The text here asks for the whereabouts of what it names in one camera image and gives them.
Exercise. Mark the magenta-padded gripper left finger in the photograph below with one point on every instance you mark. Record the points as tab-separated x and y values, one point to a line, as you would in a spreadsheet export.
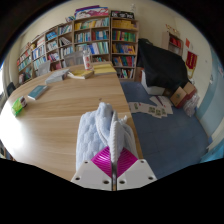
91	175

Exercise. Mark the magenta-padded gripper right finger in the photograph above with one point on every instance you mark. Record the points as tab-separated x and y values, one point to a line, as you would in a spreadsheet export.
137	173

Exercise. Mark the light grey knitted towel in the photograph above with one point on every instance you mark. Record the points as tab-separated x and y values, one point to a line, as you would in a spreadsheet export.
88	140

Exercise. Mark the papers on floor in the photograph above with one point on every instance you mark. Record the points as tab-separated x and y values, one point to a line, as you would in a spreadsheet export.
153	108

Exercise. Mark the clear plastic bag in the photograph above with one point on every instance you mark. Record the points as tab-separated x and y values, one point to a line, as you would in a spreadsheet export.
191	106

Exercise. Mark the white box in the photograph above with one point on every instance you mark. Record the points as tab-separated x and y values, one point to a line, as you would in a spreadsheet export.
152	87

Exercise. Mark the cardboard box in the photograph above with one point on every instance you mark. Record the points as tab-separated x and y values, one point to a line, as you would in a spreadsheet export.
181	95

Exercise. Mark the teal book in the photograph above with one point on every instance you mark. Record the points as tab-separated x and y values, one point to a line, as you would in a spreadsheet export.
37	92

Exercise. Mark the small dark jar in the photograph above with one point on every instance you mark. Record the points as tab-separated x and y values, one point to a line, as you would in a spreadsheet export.
23	101

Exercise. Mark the green plastic bag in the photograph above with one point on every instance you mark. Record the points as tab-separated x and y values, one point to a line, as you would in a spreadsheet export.
16	107

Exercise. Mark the white and yellow book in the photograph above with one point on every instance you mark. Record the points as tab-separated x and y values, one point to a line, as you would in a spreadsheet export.
81	74

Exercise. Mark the black cloth cover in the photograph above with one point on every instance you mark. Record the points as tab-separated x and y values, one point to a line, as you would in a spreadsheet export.
163	65

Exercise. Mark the grey chair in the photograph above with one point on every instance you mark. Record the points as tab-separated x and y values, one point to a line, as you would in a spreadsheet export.
73	58
43	68

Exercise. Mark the black chair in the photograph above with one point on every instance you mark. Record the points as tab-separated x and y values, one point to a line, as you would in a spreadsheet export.
10	88

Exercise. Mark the wooden bookshelf unit with books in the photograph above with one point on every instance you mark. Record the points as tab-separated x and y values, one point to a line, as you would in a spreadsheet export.
96	36

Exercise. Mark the red wall poster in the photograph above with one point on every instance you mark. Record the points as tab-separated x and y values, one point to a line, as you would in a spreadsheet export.
191	60

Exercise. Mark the small wooden wall shelf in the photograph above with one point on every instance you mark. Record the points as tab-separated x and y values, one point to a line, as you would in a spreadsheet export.
172	43

